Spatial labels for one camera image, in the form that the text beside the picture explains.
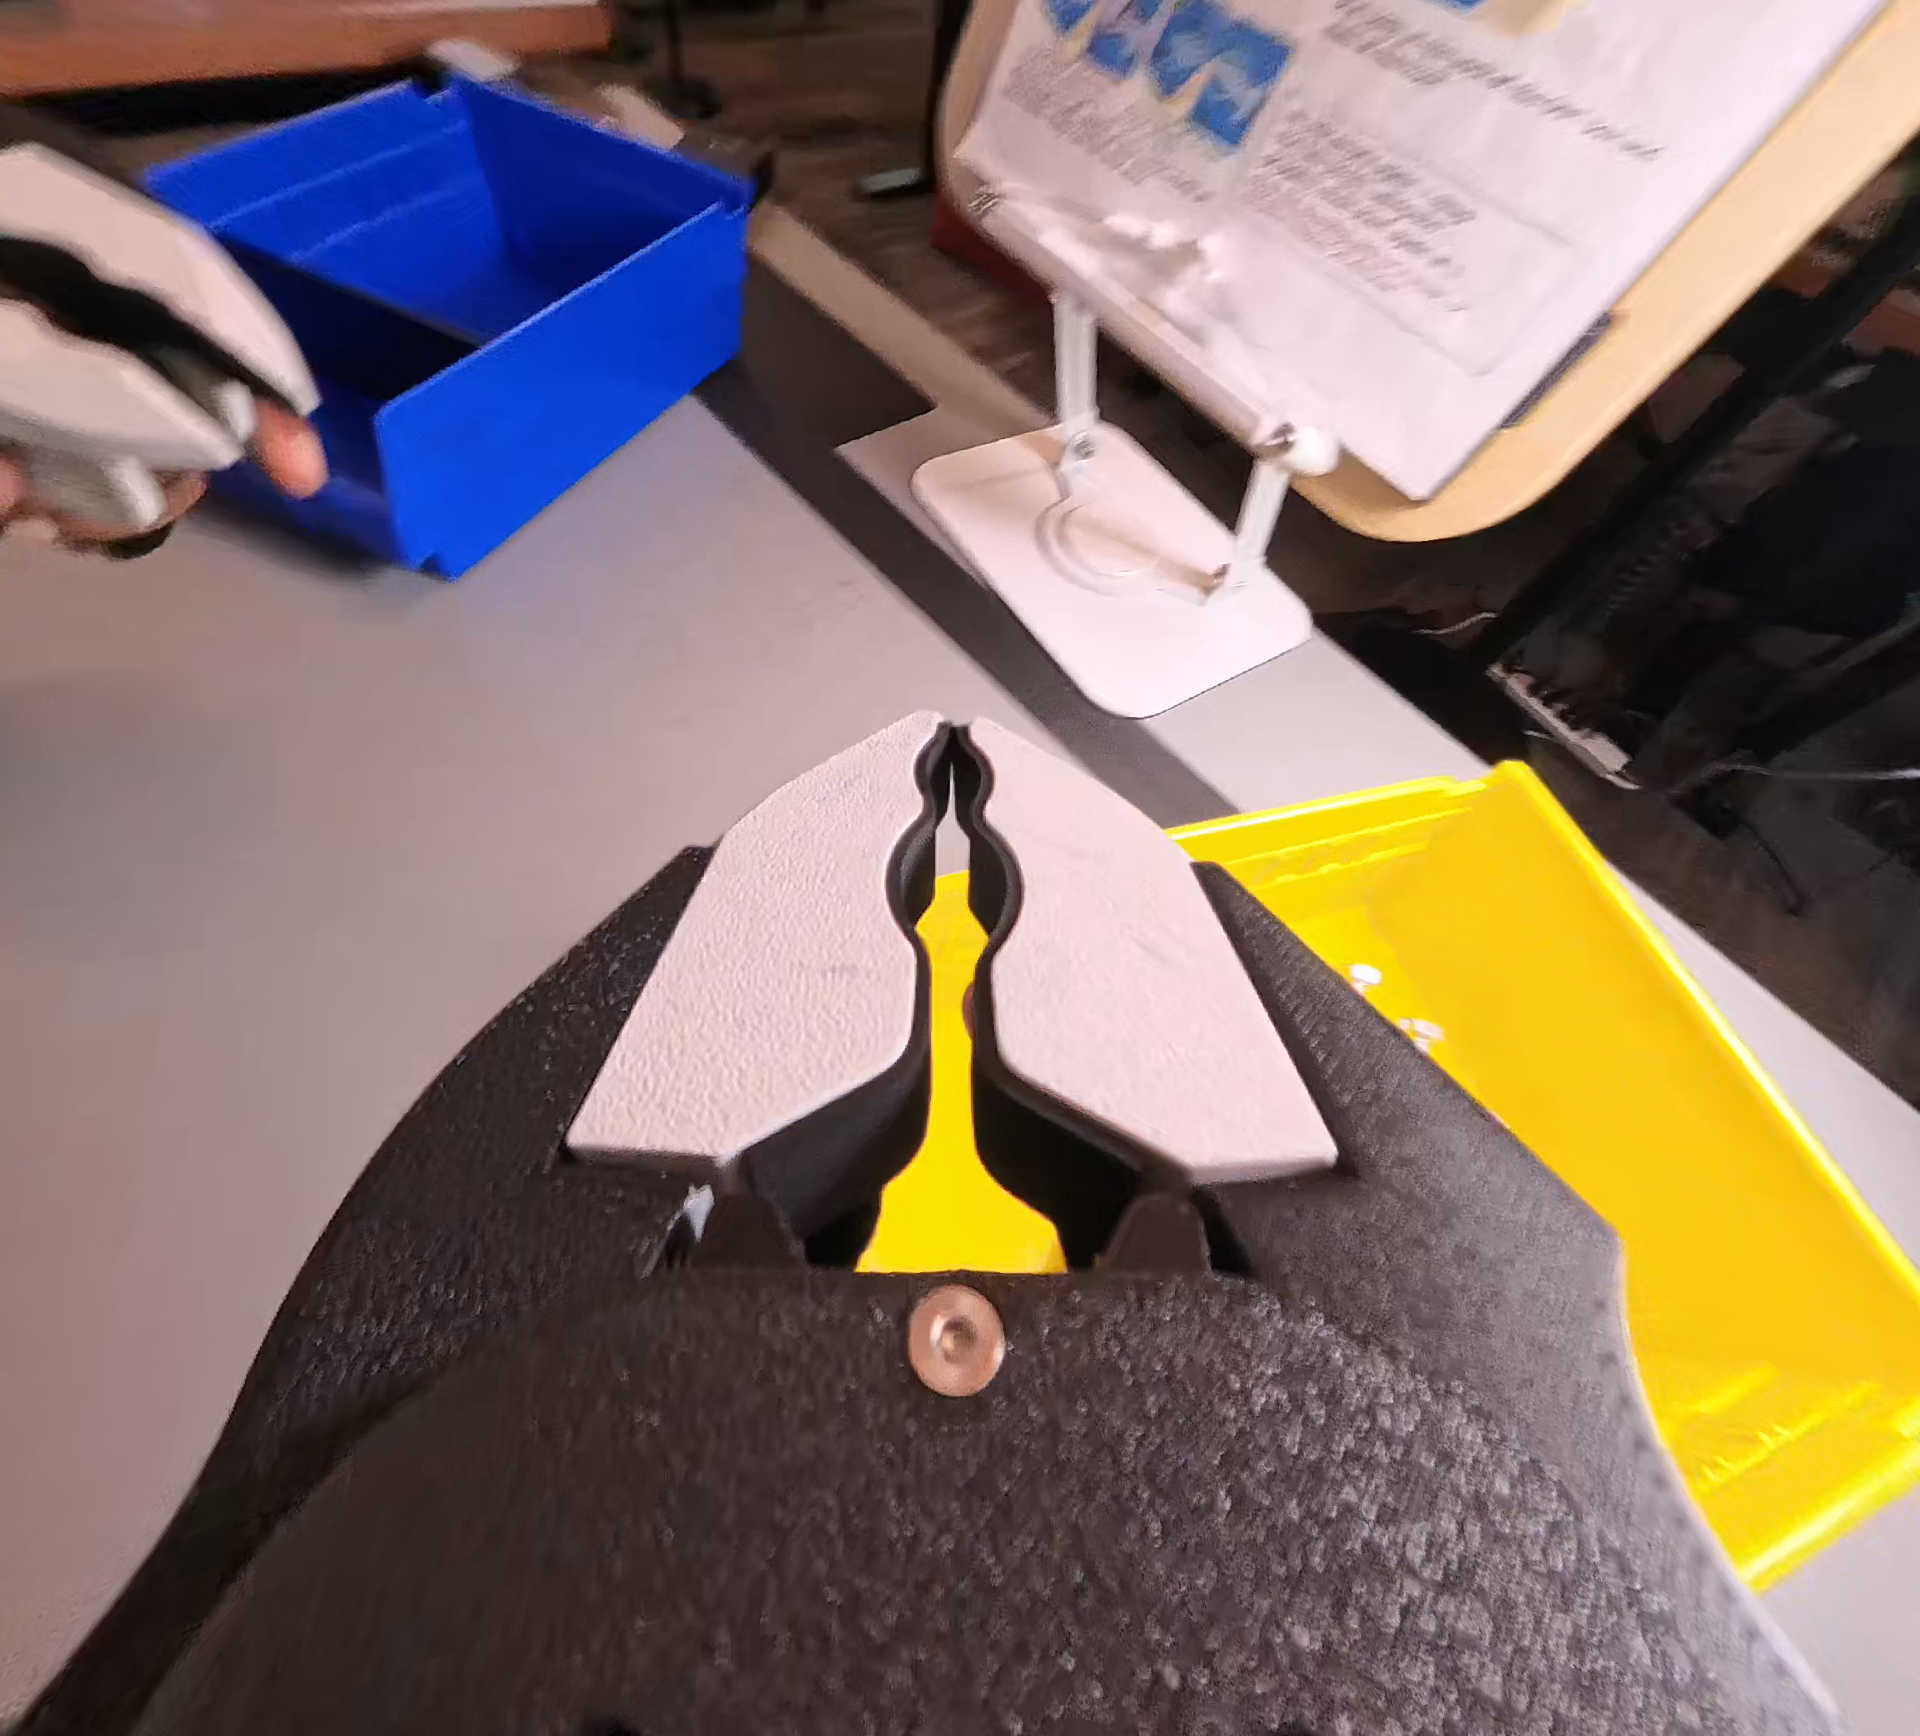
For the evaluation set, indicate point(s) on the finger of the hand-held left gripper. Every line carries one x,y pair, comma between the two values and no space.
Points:
134,228
105,394

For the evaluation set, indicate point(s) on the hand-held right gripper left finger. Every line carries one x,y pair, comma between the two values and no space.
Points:
765,987

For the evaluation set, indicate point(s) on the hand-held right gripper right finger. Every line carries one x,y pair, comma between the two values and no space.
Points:
1140,1000

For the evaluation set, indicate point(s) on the blue plastic bin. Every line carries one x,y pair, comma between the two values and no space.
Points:
571,417

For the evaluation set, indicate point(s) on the yellow plastic bin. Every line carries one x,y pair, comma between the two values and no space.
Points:
1651,1167

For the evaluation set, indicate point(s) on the person's left hand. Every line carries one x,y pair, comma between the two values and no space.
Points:
292,454

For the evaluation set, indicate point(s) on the wooden clipboard board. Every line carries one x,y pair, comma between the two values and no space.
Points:
1724,341

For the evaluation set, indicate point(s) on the printed instruction sheet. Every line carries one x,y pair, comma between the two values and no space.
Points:
1500,116

